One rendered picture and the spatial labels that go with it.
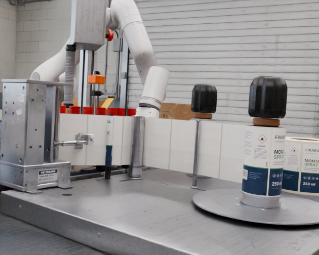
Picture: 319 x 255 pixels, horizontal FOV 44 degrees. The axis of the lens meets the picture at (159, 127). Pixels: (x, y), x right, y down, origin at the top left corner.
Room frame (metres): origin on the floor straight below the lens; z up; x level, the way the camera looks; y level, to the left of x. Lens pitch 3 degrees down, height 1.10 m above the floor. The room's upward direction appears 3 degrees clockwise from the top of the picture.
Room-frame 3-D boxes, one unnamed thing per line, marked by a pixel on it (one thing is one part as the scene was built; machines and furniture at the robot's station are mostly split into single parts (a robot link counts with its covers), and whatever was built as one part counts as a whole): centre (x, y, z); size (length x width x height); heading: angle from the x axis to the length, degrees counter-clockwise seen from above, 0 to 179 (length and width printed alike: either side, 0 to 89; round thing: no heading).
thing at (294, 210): (0.89, -0.24, 0.89); 0.31 x 0.31 x 0.01
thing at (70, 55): (1.32, 0.31, 1.18); 0.04 x 0.04 x 0.21
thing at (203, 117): (1.28, -0.14, 1.03); 0.09 x 0.09 x 0.30
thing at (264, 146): (0.89, -0.24, 1.04); 0.09 x 0.09 x 0.29
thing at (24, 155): (1.00, 0.32, 1.01); 0.14 x 0.13 x 0.26; 142
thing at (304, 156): (1.17, -0.43, 0.95); 0.20 x 0.20 x 0.14
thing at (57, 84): (1.00, 0.31, 1.14); 0.14 x 0.11 x 0.01; 142
